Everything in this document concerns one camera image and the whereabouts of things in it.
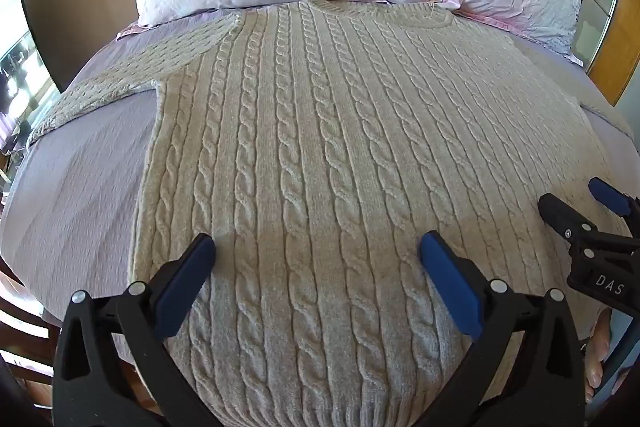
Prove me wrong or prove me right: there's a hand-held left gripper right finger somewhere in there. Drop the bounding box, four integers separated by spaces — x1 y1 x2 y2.
419 231 588 427

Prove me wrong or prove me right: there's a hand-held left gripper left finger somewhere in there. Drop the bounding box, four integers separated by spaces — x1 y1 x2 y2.
52 233 217 427

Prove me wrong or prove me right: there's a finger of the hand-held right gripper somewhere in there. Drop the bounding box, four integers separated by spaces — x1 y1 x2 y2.
588 177 640 219
537 193 599 258

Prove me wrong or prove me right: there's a beige cable-knit sweater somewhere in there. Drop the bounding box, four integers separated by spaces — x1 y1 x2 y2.
27 0 633 427

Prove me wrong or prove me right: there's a lilac bed sheet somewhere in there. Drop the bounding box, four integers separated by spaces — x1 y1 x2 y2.
0 4 640 373

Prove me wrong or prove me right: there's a wooden glass-door cabinet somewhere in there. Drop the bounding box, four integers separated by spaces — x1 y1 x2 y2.
575 0 640 108

